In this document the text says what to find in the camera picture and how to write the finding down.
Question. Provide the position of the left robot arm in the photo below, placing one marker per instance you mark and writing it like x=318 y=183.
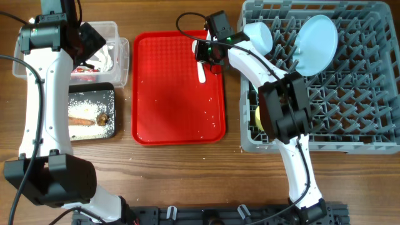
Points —
x=46 y=171

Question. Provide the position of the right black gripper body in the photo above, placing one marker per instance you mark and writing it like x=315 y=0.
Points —
x=204 y=52

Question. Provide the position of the light blue plate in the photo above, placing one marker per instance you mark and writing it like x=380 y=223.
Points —
x=316 y=45

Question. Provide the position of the red snack wrapper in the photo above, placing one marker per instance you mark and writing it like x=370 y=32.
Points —
x=83 y=70

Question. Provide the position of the black plastic tray bin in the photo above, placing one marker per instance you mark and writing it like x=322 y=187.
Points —
x=93 y=109

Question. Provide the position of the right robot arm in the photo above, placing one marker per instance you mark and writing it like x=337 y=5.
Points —
x=284 y=109

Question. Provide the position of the red serving tray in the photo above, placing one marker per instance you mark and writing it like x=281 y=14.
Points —
x=169 y=104

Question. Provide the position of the white plastic spoon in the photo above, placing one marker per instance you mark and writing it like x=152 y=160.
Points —
x=200 y=70

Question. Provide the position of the white tissue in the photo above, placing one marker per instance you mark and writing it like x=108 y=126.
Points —
x=102 y=59

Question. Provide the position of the dark brown food scrap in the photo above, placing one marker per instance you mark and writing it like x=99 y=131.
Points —
x=101 y=119

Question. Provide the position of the yellow plastic cup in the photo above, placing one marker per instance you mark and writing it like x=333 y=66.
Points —
x=258 y=119

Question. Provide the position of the brown carrot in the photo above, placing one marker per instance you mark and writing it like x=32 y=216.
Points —
x=73 y=121

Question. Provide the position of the white rice grains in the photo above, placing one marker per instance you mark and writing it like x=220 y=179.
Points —
x=90 y=125

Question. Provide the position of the light blue bowl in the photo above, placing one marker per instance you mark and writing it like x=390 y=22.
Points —
x=260 y=36

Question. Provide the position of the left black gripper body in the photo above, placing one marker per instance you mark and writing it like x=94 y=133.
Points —
x=92 y=43

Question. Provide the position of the grey dishwasher rack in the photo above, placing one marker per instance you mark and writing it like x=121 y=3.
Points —
x=355 y=100

